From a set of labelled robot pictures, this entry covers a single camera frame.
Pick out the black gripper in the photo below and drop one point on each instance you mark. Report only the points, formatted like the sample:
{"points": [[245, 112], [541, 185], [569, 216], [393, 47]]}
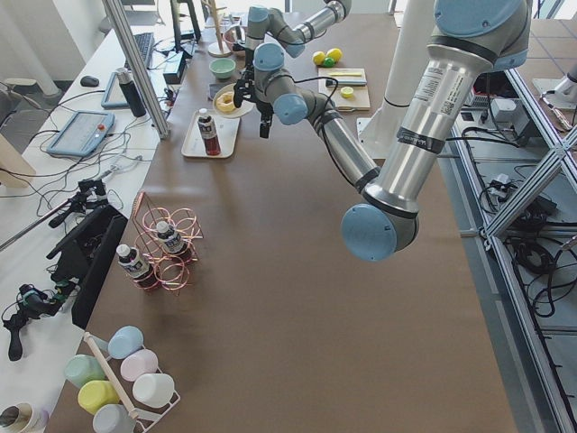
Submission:
{"points": [[247, 50], [243, 88]]}

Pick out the yellow glazed donut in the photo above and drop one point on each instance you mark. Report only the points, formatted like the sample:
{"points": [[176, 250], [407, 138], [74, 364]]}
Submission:
{"points": [[225, 102]]}

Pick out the white round plate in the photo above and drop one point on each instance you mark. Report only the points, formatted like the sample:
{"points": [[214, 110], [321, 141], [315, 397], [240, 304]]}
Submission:
{"points": [[245, 108]]}

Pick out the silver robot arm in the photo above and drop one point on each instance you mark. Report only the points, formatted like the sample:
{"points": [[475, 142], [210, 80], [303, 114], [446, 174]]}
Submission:
{"points": [[469, 38], [271, 21]]}

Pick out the cream rabbit tray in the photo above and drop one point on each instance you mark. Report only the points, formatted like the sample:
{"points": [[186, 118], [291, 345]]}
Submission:
{"points": [[226, 128]]}

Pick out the brown drink bottle on tray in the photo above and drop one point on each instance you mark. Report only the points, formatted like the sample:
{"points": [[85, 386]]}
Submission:
{"points": [[207, 128]]}

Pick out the mint green bowl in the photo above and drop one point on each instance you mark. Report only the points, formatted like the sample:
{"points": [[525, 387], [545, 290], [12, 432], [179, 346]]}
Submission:
{"points": [[222, 68]]}

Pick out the pink bowl with ice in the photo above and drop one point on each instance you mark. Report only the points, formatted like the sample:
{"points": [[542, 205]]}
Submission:
{"points": [[235, 39]]}

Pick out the grey folded cloth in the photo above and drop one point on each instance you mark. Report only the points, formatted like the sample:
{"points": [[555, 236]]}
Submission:
{"points": [[213, 89]]}

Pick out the yellow lemon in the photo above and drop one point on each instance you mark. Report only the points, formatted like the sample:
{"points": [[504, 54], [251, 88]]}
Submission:
{"points": [[335, 54], [318, 58]]}

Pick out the green lime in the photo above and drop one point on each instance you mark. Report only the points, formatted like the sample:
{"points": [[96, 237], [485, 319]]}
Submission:
{"points": [[328, 62]]}

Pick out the yellow plastic knife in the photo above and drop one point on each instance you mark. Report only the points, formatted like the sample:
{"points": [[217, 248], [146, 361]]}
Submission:
{"points": [[345, 73]]}

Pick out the half lemon slice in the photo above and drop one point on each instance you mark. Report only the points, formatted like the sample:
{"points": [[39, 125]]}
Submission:
{"points": [[347, 92]]}

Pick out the wooden cutting board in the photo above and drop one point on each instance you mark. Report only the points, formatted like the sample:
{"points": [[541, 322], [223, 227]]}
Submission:
{"points": [[359, 102]]}

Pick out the black keyboard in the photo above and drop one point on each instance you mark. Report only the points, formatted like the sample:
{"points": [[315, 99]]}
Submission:
{"points": [[145, 44]]}

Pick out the black thermos bottle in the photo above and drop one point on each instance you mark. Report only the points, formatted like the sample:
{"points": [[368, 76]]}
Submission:
{"points": [[130, 92]]}

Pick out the dark bottle in rack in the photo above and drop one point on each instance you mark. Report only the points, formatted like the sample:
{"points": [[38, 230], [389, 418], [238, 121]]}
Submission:
{"points": [[172, 241], [140, 270]]}

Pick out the black computer mouse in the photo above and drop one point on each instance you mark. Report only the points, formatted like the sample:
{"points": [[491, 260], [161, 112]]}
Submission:
{"points": [[89, 82]]}

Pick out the blue teach pendant tablet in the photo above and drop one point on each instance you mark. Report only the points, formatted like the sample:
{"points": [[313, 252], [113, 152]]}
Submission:
{"points": [[82, 134]]}

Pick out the light blue cup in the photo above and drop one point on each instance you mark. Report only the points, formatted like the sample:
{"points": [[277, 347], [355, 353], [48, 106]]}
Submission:
{"points": [[125, 341]]}

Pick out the pink cup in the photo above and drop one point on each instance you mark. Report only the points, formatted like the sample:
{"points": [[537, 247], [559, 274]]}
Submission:
{"points": [[139, 363]]}

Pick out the white cup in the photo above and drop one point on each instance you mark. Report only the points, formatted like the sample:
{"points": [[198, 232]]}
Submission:
{"points": [[154, 389]]}

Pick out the mint green cup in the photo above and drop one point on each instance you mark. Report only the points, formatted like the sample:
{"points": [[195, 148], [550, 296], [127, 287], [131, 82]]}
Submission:
{"points": [[82, 369]]}

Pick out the yellow cup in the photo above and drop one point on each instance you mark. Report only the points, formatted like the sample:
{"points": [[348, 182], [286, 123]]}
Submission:
{"points": [[95, 394]]}

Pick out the grey cup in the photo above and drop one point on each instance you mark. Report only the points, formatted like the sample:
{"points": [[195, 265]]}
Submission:
{"points": [[113, 418]]}

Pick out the paper cup corner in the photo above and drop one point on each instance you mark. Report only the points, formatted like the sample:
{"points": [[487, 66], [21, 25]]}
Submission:
{"points": [[23, 418]]}

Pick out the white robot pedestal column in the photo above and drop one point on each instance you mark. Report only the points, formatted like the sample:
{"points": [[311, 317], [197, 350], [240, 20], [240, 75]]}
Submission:
{"points": [[378, 133]]}

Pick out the aluminium frame post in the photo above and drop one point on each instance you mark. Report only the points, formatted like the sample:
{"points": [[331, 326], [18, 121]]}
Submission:
{"points": [[115, 12]]}

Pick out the copper wire bottle rack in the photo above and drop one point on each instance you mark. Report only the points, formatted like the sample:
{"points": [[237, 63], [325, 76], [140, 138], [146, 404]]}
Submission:
{"points": [[174, 275]]}

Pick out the black camera on tripod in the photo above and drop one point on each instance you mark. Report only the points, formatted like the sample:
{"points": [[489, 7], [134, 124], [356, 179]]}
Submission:
{"points": [[91, 195]]}

